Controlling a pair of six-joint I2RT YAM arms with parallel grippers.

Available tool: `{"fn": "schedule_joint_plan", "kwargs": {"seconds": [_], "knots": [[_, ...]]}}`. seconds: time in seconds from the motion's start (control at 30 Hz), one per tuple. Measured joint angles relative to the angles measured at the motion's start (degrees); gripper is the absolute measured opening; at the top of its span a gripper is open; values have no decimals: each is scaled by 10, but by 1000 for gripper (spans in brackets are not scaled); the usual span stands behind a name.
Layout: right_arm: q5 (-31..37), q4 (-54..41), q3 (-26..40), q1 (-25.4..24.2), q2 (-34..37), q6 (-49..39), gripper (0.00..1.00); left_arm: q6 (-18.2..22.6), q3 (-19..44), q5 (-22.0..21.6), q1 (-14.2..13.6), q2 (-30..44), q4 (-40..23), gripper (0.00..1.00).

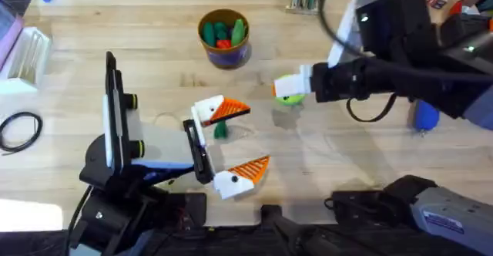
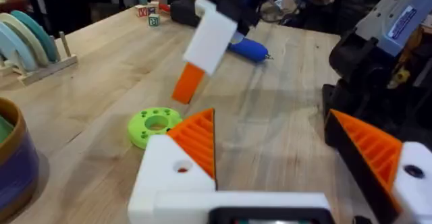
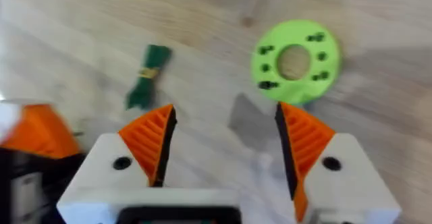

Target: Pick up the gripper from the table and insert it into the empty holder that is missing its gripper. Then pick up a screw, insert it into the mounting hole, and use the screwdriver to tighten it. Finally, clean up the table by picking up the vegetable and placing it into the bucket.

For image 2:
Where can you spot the blue electric screwdriver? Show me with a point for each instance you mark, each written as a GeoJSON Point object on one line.
{"type": "Point", "coordinates": [249, 49]}

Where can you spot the purple and brown toy tub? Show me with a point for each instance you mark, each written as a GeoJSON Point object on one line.
{"type": "Point", "coordinates": [17, 163]}

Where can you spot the black case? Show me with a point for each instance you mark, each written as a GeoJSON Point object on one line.
{"type": "Point", "coordinates": [184, 12]}

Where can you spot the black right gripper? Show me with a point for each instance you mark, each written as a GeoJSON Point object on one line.
{"type": "Point", "coordinates": [229, 4]}

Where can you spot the white orange left gripper left finger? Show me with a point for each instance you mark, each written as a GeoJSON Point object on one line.
{"type": "Point", "coordinates": [165, 180]}

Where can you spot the teal plate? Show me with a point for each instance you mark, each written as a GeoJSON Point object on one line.
{"type": "Point", "coordinates": [42, 38]}

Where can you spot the wooden peg rack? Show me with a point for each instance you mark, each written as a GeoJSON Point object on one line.
{"type": "Point", "coordinates": [47, 67]}

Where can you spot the green disc with holes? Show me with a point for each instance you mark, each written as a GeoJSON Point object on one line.
{"type": "Point", "coordinates": [148, 129]}

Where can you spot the white orange left gripper right finger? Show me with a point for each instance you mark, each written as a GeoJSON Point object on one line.
{"type": "Point", "coordinates": [374, 149]}

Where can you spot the blue letter toy block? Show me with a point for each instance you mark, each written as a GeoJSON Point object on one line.
{"type": "Point", "coordinates": [153, 8]}

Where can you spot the crumpled clear plastic bag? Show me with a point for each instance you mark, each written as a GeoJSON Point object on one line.
{"type": "Point", "coordinates": [280, 8]}

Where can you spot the cream plate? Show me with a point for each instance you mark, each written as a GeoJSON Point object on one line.
{"type": "Point", "coordinates": [28, 42]}

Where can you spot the light blue plate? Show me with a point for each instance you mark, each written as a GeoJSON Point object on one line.
{"type": "Point", "coordinates": [13, 48]}

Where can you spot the green letter toy block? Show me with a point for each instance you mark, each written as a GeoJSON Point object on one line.
{"type": "Point", "coordinates": [154, 20]}

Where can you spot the red letter toy block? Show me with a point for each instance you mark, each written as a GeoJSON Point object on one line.
{"type": "Point", "coordinates": [142, 11]}

